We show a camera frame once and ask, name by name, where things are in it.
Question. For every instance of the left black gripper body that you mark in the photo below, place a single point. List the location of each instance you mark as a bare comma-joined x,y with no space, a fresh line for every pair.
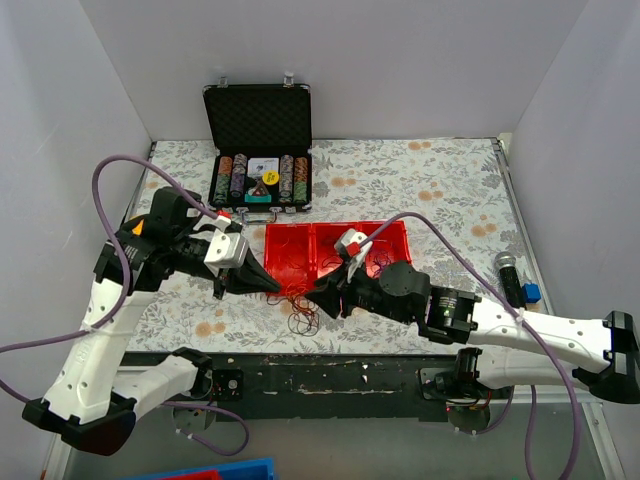
223,280

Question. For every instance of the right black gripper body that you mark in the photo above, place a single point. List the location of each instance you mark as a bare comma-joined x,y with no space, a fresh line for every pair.
345,293

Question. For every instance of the orange purple wire ball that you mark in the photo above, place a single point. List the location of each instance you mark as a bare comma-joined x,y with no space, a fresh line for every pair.
303,318

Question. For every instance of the red three-compartment bin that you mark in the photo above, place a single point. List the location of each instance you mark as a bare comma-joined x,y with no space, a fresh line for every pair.
299,254

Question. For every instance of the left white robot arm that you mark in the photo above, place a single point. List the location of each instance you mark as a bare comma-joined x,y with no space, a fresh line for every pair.
88,406

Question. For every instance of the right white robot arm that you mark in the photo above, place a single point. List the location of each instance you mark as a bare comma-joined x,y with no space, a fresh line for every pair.
498,349

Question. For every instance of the yellow green blue brick stack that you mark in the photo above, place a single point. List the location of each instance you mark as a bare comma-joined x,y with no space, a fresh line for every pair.
134,225

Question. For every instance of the floral table mat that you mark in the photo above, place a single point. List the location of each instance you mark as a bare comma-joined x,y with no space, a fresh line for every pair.
459,214

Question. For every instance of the black microphone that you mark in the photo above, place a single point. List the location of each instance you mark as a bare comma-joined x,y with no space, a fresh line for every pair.
505,265

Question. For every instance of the small blue brick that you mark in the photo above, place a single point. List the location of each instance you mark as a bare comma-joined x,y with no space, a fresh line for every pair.
531,293

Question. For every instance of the black poker chip case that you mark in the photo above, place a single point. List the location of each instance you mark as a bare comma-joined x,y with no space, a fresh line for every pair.
263,137

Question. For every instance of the blue plastic bin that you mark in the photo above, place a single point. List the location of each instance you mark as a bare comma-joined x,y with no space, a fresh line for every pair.
257,469

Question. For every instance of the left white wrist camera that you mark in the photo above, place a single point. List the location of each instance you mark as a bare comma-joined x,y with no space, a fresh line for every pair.
228,247

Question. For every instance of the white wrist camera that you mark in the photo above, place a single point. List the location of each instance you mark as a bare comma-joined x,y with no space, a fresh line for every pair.
228,247
353,246

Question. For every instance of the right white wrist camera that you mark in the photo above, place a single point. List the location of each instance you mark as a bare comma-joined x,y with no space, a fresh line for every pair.
353,246

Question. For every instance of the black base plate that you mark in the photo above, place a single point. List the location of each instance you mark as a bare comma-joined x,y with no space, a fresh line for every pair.
325,386

